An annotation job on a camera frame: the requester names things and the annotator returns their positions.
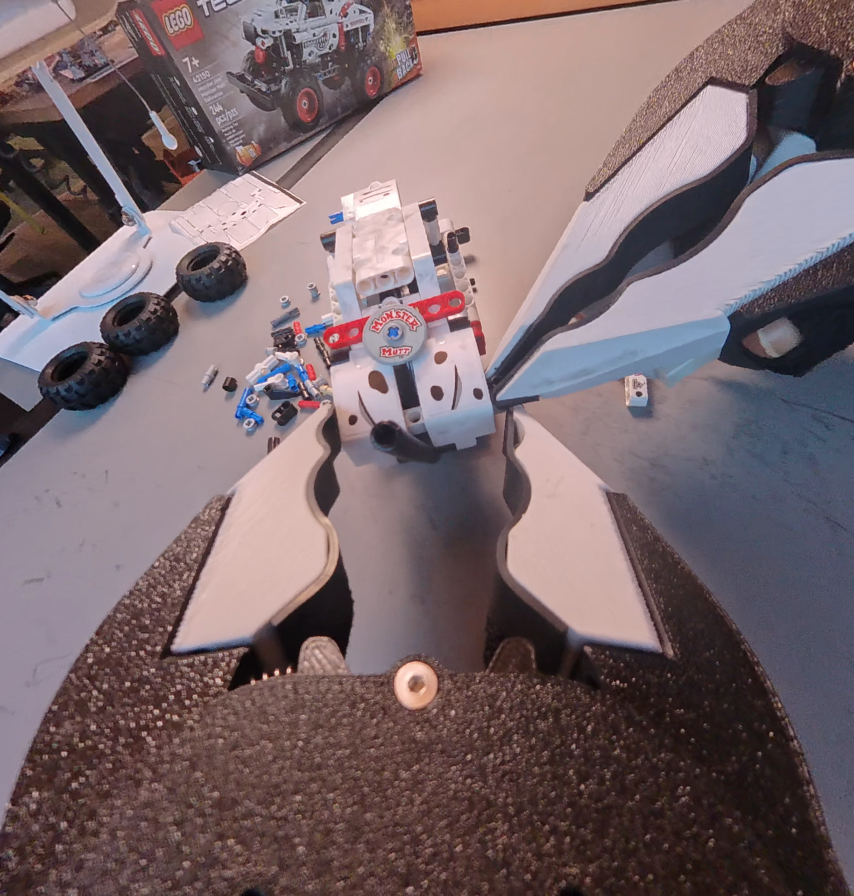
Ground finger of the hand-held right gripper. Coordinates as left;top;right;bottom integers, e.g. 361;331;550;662
492;149;854;410
486;84;757;382

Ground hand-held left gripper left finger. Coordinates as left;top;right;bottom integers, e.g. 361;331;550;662
168;406;352;659

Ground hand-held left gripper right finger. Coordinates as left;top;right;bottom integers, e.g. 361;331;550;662
500;409;669;662

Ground black knobby toy tyre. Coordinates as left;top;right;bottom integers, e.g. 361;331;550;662
176;243;248;302
38;342;129;410
101;292;180;355

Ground white brick-built truck model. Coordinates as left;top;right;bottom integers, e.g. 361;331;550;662
319;180;498;463

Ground instruction booklet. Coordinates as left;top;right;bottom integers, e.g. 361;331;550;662
0;0;85;71

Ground grey desk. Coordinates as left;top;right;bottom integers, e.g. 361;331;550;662
0;0;854;869

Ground loose small building parts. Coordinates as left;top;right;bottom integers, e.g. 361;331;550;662
200;287;337;456

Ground wood-edged grey table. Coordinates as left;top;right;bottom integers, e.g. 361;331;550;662
413;0;666;32

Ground white book stand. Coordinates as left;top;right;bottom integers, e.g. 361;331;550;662
0;63;190;372

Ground white sticker sheet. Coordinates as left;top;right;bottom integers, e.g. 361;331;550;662
171;171;304;250

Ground toy truck set box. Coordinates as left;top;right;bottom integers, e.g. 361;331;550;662
116;0;423;172

